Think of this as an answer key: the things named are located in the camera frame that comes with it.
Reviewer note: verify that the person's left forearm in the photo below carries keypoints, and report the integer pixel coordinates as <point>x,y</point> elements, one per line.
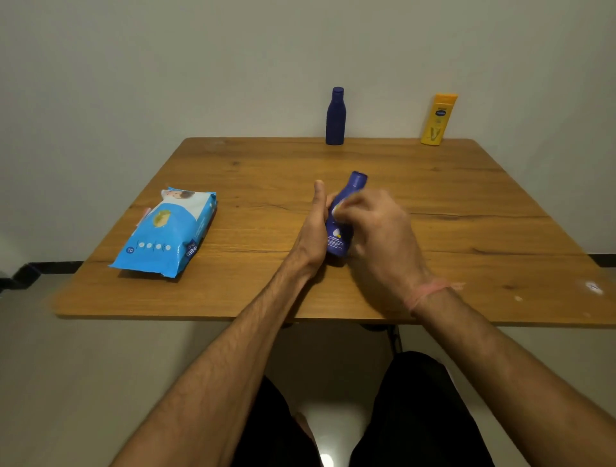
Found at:
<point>207,389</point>

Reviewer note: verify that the pink thread wristband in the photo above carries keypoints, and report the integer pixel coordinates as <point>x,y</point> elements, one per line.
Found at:
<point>426,291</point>

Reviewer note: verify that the dark blue striped bottle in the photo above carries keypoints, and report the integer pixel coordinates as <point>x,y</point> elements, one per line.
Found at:
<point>335,118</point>

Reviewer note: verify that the person's right forearm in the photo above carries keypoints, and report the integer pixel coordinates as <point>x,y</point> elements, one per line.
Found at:
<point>524,375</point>

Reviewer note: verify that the person's right hand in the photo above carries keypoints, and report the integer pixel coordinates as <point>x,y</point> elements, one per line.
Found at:
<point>385,250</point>

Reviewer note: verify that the black baseboard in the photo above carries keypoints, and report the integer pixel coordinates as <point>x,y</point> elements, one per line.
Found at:
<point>48,268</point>

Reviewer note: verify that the yellow bottle orange cap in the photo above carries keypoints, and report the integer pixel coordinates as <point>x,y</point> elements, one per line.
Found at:
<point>439,120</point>

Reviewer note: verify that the dark blue bottle white print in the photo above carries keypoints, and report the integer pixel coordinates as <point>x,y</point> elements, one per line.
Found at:
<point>339,240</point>

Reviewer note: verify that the person's left hand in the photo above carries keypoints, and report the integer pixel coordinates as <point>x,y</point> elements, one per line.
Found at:
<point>313,236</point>

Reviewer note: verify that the wooden table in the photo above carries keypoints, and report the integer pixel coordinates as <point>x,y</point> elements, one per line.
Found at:
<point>481,216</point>

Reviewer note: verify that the blue wet wipes pack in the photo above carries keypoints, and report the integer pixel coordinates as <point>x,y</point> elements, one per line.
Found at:
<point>163,236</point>

